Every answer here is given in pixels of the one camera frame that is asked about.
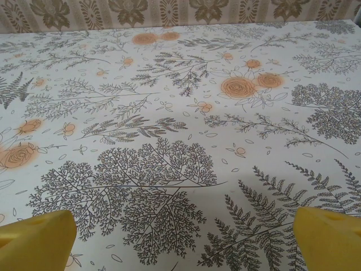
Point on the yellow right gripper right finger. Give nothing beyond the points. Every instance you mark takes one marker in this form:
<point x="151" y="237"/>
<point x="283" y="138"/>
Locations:
<point x="330" y="245"/>

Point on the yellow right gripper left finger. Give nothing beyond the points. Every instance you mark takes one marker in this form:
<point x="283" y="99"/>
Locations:
<point x="34" y="248"/>

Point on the floral patterned table cover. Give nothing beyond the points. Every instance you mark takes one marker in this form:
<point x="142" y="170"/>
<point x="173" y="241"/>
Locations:
<point x="180" y="127"/>

